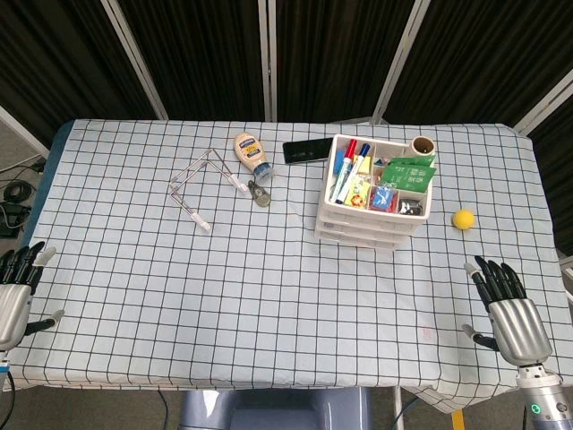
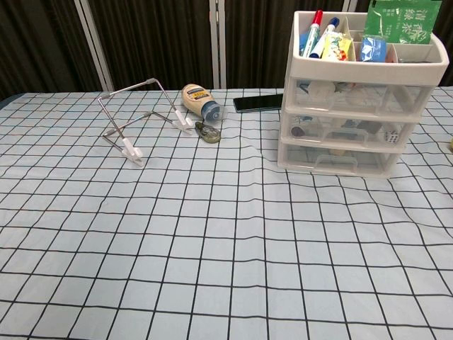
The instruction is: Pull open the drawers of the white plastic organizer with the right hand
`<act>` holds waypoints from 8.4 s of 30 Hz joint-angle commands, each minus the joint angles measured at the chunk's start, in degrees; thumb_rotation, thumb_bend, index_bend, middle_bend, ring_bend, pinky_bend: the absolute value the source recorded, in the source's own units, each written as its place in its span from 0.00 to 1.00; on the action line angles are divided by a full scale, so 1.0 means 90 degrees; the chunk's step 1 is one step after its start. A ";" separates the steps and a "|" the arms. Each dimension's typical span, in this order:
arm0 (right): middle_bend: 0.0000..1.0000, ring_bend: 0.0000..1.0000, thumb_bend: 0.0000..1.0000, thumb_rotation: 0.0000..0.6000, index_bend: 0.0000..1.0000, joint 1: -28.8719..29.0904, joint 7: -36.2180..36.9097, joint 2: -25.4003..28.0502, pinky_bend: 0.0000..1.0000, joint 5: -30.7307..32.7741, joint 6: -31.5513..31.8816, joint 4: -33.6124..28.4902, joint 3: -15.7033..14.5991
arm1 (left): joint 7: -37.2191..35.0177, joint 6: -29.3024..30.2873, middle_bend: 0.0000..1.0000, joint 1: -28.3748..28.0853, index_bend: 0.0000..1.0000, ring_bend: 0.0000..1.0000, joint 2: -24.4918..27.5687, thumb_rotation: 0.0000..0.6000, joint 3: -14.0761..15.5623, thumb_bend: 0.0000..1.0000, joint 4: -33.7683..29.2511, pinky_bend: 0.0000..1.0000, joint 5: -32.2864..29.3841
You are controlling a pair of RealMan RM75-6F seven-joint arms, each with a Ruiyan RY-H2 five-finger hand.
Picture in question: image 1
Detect folding metal wire stand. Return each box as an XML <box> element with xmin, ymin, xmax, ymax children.
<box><xmin>168</xmin><ymin>148</ymin><xmax>250</xmax><ymax>232</ymax></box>

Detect black cables on floor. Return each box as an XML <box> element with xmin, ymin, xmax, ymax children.
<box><xmin>0</xmin><ymin>163</ymin><xmax>46</xmax><ymax>238</ymax></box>

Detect red-capped whiteboard marker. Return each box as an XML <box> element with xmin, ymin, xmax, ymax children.
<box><xmin>329</xmin><ymin>139</ymin><xmax>358</xmax><ymax>202</ymax></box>

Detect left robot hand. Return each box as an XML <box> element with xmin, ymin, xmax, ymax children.
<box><xmin>0</xmin><ymin>241</ymin><xmax>66</xmax><ymax>353</ymax></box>

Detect yellow foam ball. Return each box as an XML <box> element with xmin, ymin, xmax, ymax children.
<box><xmin>451</xmin><ymin>209</ymin><xmax>476</xmax><ymax>232</ymax></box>

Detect yellow snack packet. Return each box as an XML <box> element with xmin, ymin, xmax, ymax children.
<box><xmin>346</xmin><ymin>174</ymin><xmax>372</xmax><ymax>210</ymax></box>

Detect white drawer organizer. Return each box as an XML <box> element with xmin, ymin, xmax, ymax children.
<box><xmin>314</xmin><ymin>133</ymin><xmax>438</xmax><ymax>252</ymax></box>

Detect blue plastic packet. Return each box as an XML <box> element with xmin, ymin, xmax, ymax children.
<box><xmin>370</xmin><ymin>185</ymin><xmax>399</xmax><ymax>211</ymax></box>

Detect blue checkered tablecloth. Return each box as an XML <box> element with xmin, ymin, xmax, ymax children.
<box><xmin>0</xmin><ymin>118</ymin><xmax>573</xmax><ymax>414</ymax></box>

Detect black smartphone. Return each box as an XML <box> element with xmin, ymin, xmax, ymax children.
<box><xmin>281</xmin><ymin>137</ymin><xmax>335</xmax><ymax>166</ymax></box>

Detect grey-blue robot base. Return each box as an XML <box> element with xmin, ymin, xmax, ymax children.
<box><xmin>178</xmin><ymin>387</ymin><xmax>372</xmax><ymax>430</ymax></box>

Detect black folding screen white frame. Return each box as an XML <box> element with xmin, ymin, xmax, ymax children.
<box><xmin>0</xmin><ymin>0</ymin><xmax>573</xmax><ymax>156</ymax></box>

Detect blue eraser block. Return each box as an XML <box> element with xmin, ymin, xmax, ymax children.
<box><xmin>333</xmin><ymin>150</ymin><xmax>353</xmax><ymax>176</ymax></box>

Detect blue-capped whiteboard marker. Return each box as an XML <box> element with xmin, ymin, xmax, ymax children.
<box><xmin>335</xmin><ymin>142</ymin><xmax>372</xmax><ymax>206</ymax></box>

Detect black binder clips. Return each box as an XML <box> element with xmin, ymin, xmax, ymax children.
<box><xmin>398</xmin><ymin>200</ymin><xmax>424</xmax><ymax>219</ymax></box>

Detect mayonnaise squeeze bottle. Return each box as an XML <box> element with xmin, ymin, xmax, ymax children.
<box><xmin>232</xmin><ymin>132</ymin><xmax>274</xmax><ymax>183</ymax></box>

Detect green tea packet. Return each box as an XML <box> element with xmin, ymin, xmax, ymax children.
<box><xmin>379</xmin><ymin>161</ymin><xmax>438</xmax><ymax>194</ymax></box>
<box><xmin>387</xmin><ymin>154</ymin><xmax>436</xmax><ymax>169</ymax></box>

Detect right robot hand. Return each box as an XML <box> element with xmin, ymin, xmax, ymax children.
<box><xmin>462</xmin><ymin>254</ymin><xmax>552</xmax><ymax>365</ymax></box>

